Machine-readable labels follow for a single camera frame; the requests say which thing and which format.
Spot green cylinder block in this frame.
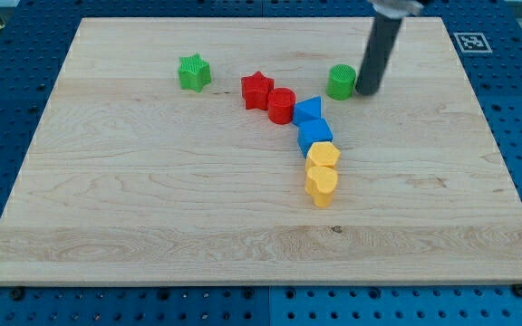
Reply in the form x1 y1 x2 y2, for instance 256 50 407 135
326 64 356 101

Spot blue triangle block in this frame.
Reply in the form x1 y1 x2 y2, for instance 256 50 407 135
293 96 322 126

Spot wooden board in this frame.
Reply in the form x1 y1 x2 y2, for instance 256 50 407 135
0 18 522 287

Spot yellow hexagon block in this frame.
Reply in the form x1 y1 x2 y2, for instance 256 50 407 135
304 141 341 171

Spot yellow heart block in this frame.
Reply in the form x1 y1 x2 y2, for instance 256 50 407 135
304 166 338 208

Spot blue cube block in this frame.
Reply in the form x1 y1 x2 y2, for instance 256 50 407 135
297 119 334 157

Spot red cylinder block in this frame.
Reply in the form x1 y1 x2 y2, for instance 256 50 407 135
267 88 295 124

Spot red star block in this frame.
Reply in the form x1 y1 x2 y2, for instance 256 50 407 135
241 72 275 110

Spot green star block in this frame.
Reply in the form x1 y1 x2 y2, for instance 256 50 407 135
178 53 212 92

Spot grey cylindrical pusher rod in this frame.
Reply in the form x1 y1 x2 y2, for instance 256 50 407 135
355 14 402 96

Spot white fiducial marker tag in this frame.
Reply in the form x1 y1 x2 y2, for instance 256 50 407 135
453 32 492 53

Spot silver rod mount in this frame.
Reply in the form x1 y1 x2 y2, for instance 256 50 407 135
369 0 424 19

